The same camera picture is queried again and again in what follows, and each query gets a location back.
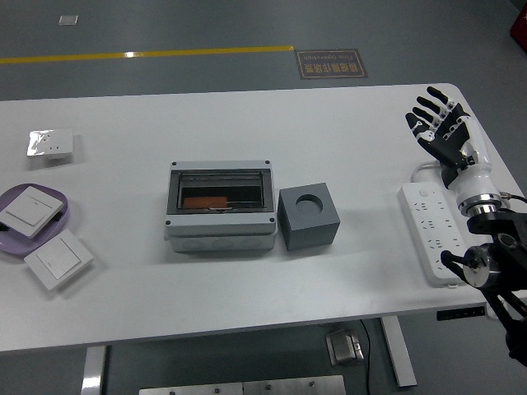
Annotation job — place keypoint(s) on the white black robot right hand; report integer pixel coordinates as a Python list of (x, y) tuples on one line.
[(469, 164)]

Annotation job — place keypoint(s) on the grey box with clear flap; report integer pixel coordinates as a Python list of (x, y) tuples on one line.
[(218, 226)]

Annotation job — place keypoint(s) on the orange cylinder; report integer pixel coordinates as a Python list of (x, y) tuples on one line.
[(206, 202)]

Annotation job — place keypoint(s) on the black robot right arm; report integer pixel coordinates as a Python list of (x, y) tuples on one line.
[(494, 224)]

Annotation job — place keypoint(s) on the grey cube with round hole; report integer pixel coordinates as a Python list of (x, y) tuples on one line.
[(309, 230)]

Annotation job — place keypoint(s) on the metal floor socket box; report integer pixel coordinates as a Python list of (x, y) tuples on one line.
[(343, 347)]

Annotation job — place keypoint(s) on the white power strip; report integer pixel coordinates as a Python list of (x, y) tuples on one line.
[(428, 222)]

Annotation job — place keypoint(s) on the red object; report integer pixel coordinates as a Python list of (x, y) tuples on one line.
[(520, 29)]

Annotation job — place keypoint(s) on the black table control panel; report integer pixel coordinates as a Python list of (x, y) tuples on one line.
[(461, 313)]

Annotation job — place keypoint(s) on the dark floor sign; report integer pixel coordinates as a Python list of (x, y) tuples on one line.
[(329, 63)]

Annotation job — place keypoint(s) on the white table leg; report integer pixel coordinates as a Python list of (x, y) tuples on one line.
[(94, 370), (397, 354)]

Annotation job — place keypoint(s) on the yellow floor tape line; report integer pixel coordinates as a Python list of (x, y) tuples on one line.
[(164, 52)]

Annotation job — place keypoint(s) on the silver floor cover plate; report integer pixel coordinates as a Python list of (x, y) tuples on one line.
[(68, 19)]

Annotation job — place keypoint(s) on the purple tray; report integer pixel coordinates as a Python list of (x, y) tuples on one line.
[(16, 246)]

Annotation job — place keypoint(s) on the metal base plate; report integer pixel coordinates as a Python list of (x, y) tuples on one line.
[(247, 387)]

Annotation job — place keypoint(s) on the wrapped white wall socket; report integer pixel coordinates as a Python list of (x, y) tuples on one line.
[(57, 142)]

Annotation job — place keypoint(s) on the white wall switch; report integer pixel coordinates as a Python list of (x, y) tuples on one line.
[(57, 257), (29, 210)]

